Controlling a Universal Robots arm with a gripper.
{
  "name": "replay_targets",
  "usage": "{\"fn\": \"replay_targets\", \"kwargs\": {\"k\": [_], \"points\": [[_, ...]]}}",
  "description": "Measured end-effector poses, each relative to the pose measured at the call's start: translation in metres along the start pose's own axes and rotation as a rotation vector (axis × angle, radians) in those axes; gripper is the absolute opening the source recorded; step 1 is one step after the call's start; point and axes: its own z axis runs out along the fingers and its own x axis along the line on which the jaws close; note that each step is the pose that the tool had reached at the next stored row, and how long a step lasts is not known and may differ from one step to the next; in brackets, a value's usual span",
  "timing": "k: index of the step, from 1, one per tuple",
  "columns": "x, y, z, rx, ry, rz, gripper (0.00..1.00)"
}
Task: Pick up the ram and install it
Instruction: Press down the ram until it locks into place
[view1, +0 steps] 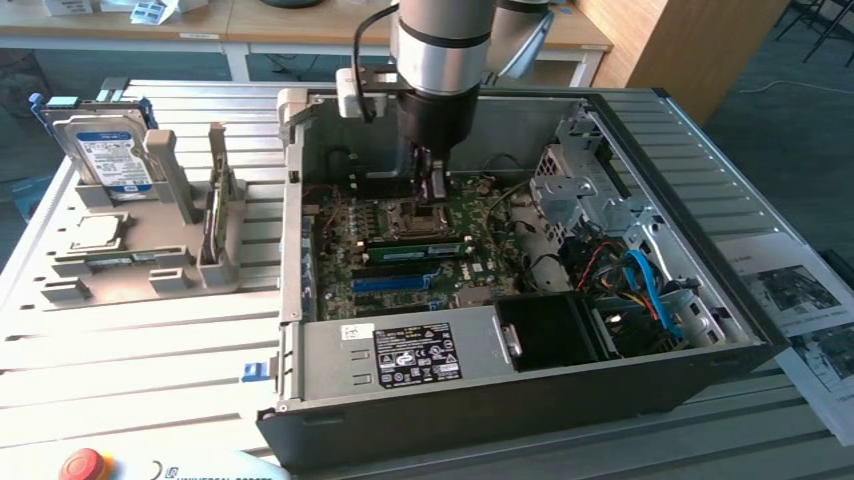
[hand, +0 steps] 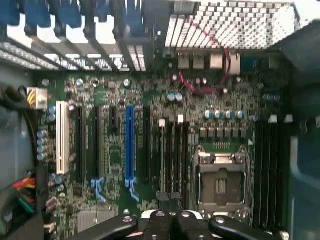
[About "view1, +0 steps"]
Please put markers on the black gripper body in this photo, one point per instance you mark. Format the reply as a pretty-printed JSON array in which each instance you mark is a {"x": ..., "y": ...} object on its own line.
[{"x": 437, "y": 120}]

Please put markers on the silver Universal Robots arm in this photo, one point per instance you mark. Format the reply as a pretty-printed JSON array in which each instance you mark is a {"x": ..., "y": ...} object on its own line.
[{"x": 441, "y": 45}]

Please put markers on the installed green RAM stick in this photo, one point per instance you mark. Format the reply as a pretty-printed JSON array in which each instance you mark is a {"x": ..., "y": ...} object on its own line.
[{"x": 417, "y": 251}]

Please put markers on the black heatsink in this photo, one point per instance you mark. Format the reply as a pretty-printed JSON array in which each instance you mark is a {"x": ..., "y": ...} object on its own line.
[{"x": 390, "y": 185}]

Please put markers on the CPU socket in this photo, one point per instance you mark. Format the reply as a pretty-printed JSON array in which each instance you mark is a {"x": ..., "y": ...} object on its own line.
[{"x": 413, "y": 220}]

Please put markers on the green motherboard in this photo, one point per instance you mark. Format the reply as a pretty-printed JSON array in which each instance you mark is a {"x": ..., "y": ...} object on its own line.
[{"x": 467, "y": 235}]

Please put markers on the black expansion slot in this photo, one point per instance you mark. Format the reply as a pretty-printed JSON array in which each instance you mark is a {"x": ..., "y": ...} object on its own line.
[{"x": 394, "y": 271}]

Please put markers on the metal disk bay cage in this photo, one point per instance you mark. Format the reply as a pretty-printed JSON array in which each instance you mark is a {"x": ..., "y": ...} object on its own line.
[{"x": 581, "y": 200}]

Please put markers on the blue expansion slot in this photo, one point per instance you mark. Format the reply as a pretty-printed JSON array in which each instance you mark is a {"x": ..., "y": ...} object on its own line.
[{"x": 390, "y": 285}]

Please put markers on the wooden desk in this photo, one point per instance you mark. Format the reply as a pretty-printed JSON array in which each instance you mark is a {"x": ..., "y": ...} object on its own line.
[{"x": 267, "y": 27}]

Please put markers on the graphics card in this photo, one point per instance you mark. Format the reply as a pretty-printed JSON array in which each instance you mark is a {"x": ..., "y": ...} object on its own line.
[{"x": 216, "y": 210}]

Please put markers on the grey power supply unit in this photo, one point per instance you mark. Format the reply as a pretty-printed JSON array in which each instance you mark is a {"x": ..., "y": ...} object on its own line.
[{"x": 401, "y": 355}]

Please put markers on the wooden cabinet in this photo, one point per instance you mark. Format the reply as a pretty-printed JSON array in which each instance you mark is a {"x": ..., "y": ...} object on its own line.
[{"x": 681, "y": 50}]

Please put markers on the grey parts rack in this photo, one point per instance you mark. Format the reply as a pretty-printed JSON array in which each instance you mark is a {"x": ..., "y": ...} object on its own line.
[{"x": 167, "y": 250}]

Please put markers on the hard disk with blue label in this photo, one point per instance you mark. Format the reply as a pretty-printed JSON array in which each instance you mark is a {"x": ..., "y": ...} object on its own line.
[{"x": 110, "y": 155}]

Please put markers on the white cardboard box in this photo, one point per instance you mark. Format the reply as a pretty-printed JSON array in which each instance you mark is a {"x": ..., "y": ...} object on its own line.
[{"x": 150, "y": 9}]

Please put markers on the open black PC case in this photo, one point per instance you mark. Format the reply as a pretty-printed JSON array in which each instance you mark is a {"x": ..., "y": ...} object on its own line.
[{"x": 601, "y": 395}]

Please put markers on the silver CPU chip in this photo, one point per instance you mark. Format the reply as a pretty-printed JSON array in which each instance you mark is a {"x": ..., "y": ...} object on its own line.
[{"x": 99, "y": 233}]

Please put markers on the blue disk caddy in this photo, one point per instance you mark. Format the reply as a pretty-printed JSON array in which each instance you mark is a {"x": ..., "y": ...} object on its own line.
[{"x": 80, "y": 107}]

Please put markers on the printed instruction sheet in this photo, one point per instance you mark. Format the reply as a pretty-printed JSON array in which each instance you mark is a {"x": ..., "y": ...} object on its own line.
[{"x": 794, "y": 305}]

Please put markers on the black chair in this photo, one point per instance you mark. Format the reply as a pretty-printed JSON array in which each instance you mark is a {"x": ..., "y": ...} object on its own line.
[{"x": 817, "y": 25}]

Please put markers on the teach pendant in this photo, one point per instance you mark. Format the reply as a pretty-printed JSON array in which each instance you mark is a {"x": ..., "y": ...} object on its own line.
[{"x": 220, "y": 467}]

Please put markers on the red emergency stop button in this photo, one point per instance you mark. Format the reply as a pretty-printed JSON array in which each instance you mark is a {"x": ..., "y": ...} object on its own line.
[{"x": 87, "y": 465}]

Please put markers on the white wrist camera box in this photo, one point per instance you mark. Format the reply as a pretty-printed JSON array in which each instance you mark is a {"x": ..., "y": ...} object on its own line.
[{"x": 355, "y": 95}]

